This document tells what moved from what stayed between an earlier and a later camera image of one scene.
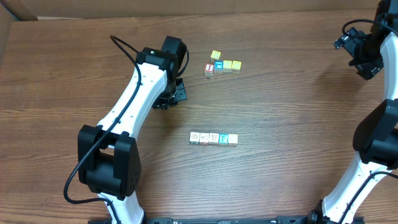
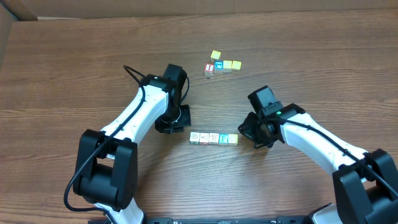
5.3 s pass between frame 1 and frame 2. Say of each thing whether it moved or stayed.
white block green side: stayed
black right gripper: moved
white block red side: stayed
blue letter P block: stayed
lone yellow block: stayed
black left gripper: moved
